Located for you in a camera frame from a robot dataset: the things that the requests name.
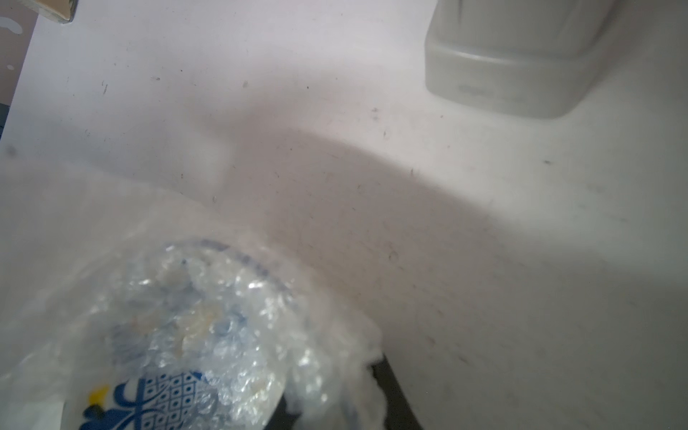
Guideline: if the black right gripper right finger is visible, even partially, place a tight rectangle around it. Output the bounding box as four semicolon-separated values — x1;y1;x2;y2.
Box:
370;357;422;430

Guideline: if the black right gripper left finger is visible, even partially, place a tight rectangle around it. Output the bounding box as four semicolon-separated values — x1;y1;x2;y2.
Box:
265;397;301;430

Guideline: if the bubble wrap sheet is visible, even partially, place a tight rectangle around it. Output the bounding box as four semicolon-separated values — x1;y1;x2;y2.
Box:
1;159;387;429

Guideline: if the blue yellow patterned bowl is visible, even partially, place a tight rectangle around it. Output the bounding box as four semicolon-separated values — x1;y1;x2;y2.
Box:
60;239;286;429

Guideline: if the glass jar black lid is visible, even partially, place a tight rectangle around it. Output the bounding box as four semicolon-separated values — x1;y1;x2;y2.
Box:
19;0;78;24

